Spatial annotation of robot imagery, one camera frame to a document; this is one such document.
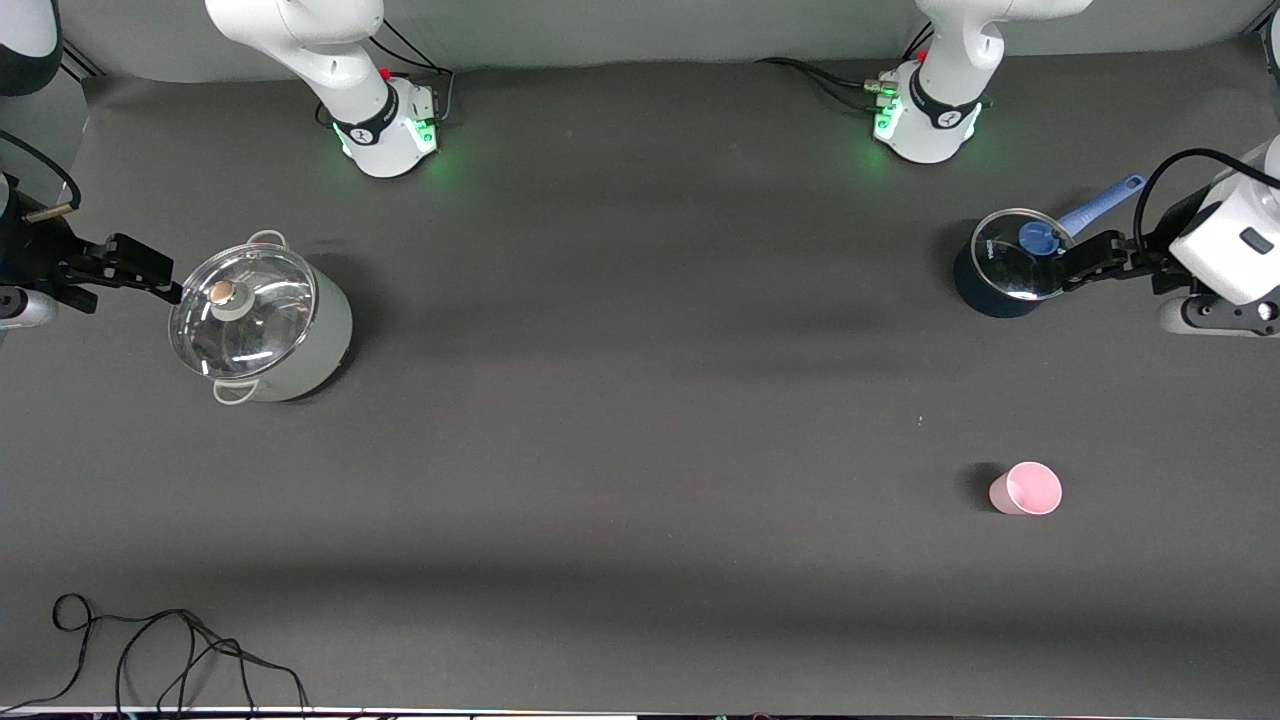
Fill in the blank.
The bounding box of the pink plastic cup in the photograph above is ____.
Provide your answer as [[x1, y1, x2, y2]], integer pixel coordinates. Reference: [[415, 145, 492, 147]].
[[988, 461, 1063, 517]]

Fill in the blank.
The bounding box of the glass lid with blue knob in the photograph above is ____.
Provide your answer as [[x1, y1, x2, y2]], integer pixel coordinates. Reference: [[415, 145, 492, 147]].
[[970, 208, 1081, 303]]

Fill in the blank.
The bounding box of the large glass pot lid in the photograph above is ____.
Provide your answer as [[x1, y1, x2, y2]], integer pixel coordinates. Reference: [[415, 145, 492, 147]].
[[168, 243, 319, 382]]

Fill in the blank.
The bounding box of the dark blue saucepan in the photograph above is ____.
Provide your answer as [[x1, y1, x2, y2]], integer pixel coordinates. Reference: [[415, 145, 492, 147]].
[[952, 173, 1148, 320]]

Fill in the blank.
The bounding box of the grey-green steel stock pot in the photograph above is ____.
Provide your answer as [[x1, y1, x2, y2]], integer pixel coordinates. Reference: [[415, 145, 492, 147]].
[[168, 229, 354, 406]]

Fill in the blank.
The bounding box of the dark grey table mat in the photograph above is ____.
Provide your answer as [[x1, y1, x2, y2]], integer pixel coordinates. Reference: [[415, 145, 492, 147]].
[[0, 38, 1280, 713]]

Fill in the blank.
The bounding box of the loose thin black cable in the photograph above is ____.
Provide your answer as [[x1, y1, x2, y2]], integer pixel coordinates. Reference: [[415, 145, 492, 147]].
[[0, 592, 311, 717]]

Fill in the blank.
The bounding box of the black left arm base cable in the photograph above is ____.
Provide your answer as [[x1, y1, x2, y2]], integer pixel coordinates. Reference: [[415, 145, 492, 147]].
[[755, 22, 936, 113]]

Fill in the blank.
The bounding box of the black arm base cable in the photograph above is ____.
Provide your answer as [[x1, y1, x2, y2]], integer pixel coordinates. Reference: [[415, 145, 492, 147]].
[[315, 15, 457, 131], [755, 22, 936, 113]]

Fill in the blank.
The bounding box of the black right arm base cable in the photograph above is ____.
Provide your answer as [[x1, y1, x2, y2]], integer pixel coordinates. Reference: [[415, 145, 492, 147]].
[[315, 15, 457, 131]]

